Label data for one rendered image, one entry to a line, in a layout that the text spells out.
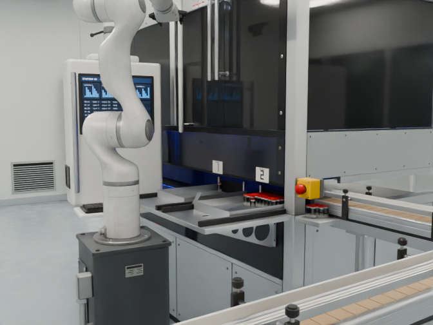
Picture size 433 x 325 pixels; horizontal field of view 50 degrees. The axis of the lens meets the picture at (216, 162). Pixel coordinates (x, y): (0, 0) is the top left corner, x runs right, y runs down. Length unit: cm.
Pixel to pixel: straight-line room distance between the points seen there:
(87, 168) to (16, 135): 455
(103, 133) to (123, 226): 31
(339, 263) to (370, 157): 48
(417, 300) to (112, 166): 97
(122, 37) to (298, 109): 72
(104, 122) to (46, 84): 558
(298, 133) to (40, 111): 557
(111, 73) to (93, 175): 107
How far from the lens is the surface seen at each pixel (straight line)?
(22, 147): 700
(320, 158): 189
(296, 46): 181
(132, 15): 146
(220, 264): 231
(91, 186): 248
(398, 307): 92
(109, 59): 149
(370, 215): 172
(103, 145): 153
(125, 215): 153
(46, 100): 706
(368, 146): 211
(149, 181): 256
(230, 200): 202
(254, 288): 211
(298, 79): 180
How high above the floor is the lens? 128
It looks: 6 degrees down
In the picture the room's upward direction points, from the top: straight up
